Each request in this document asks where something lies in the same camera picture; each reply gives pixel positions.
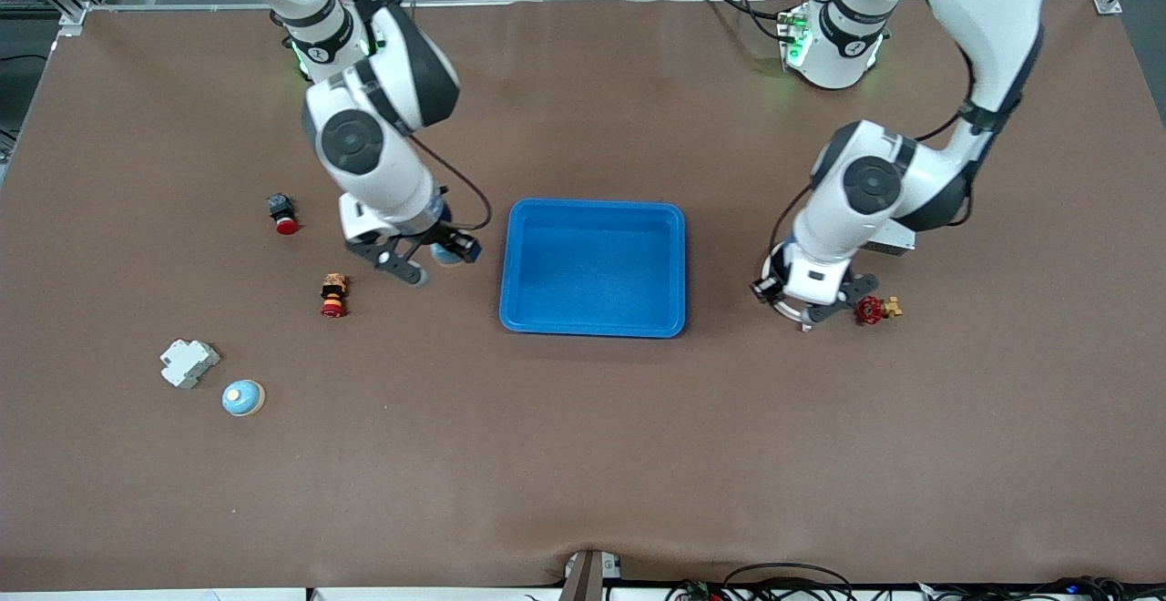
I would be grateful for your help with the red pushbutton with orange block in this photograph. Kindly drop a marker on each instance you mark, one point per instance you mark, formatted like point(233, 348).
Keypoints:
point(333, 296)

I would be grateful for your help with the blue plastic tray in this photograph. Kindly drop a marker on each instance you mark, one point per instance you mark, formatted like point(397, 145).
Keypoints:
point(592, 273)

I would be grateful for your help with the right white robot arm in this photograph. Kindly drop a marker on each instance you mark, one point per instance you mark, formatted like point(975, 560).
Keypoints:
point(383, 173)

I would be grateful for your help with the brown table cover mat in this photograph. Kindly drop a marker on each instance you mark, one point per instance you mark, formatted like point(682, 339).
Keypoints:
point(583, 455)

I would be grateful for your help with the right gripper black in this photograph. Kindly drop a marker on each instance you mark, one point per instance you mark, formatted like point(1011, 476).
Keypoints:
point(441, 236)

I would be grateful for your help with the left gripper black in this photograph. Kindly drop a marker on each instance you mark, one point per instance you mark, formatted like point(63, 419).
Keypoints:
point(763, 289)

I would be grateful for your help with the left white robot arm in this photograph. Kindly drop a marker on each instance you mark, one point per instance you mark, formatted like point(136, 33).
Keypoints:
point(993, 18)

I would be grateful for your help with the white DIN rail breaker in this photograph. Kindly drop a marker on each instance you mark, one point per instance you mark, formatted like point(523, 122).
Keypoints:
point(189, 364)

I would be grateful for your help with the silver metal power supply box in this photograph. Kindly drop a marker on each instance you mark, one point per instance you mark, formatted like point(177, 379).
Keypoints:
point(897, 239)

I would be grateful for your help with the blue service bell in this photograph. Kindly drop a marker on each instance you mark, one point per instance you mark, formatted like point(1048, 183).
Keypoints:
point(242, 398)
point(444, 257)

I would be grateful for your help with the grey metal bracket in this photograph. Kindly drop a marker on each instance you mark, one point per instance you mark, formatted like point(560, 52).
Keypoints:
point(583, 578)

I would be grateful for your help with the black switch red mushroom button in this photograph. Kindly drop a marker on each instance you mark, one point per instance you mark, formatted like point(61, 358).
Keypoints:
point(284, 217)

